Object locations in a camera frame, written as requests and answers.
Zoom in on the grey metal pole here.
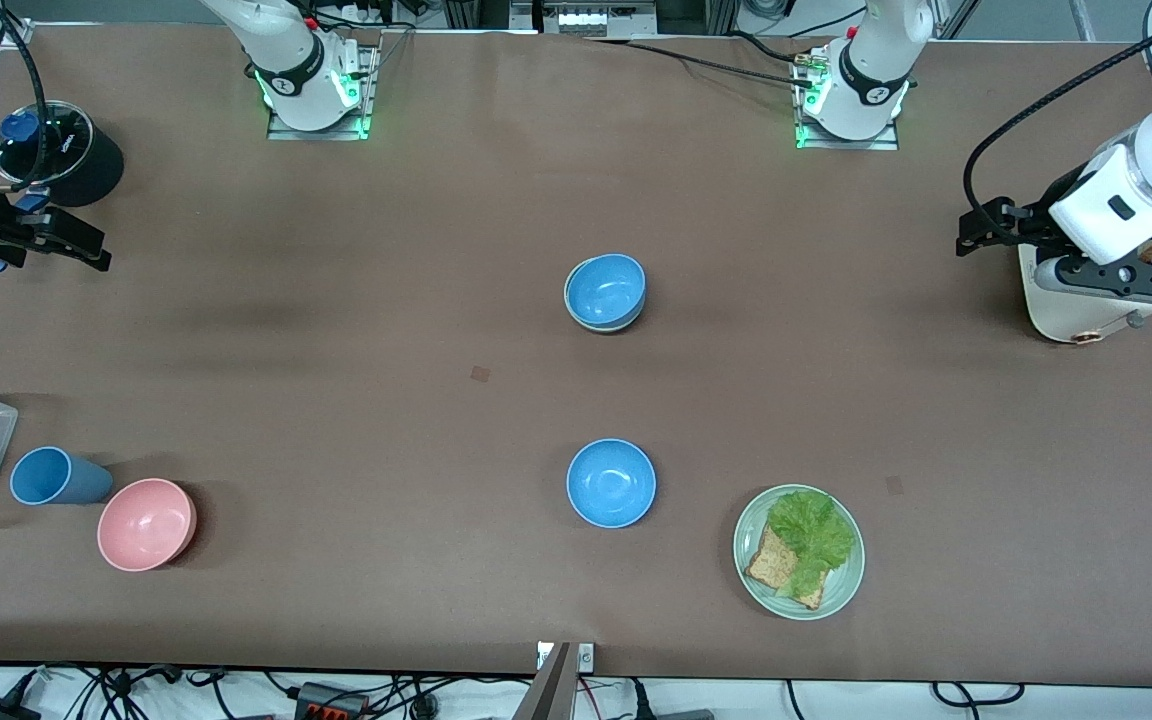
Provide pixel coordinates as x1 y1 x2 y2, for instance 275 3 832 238
511 643 577 720

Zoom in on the pale green bowl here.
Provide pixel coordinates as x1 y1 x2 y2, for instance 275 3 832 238
564 265 647 334

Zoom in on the long black table cable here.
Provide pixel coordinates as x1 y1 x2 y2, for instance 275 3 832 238
586 38 817 89

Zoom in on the pale green plate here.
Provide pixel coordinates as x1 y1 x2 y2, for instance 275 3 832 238
733 484 866 621

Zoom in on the pink bowl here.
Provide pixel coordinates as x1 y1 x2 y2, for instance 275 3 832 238
97 478 198 573

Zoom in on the black orange power strip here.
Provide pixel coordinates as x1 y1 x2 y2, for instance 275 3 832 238
294 682 369 720

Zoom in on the blue cup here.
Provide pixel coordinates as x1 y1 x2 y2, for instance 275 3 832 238
10 446 114 506

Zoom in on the short black table cable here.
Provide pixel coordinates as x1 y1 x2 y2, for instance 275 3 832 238
731 32 809 63

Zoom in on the blue bowl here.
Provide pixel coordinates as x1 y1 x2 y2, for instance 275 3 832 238
567 253 647 328
566 438 657 529

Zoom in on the green lettuce leaf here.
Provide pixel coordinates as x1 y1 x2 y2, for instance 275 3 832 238
768 490 857 601

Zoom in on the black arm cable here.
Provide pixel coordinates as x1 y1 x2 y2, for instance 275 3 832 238
964 5 1152 229
0 0 45 191

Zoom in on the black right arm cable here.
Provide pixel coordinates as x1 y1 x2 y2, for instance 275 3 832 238
0 0 45 191

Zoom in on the glass lid blue knob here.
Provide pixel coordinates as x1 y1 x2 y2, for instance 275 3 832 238
0 100 95 187

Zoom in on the brown toast slice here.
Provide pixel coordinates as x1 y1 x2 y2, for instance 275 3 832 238
744 523 825 611

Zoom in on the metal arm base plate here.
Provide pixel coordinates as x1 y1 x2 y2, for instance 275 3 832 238
794 50 902 151
266 45 379 141

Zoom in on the metal control box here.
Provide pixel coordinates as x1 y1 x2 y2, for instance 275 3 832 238
511 0 657 36

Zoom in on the black pot blue handle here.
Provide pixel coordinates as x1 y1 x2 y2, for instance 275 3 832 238
0 100 125 273

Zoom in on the black cable loop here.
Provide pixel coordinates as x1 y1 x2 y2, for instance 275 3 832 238
931 682 1024 707

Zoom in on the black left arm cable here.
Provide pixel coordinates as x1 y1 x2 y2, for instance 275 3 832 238
964 5 1152 229

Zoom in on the cream white toaster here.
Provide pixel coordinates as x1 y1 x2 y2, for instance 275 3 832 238
1018 235 1152 345

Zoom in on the white mounting bracket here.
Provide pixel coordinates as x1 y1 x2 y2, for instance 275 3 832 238
536 643 595 673

